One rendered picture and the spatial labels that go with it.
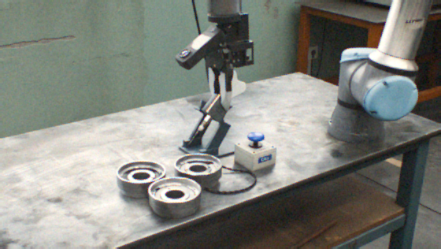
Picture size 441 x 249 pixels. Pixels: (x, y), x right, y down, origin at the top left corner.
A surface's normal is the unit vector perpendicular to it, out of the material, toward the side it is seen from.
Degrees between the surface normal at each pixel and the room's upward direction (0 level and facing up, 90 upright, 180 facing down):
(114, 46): 90
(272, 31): 90
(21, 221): 0
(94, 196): 0
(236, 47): 87
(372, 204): 0
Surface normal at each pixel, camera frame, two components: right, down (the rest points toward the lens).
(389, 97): 0.11, 0.50
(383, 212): 0.02, -0.92
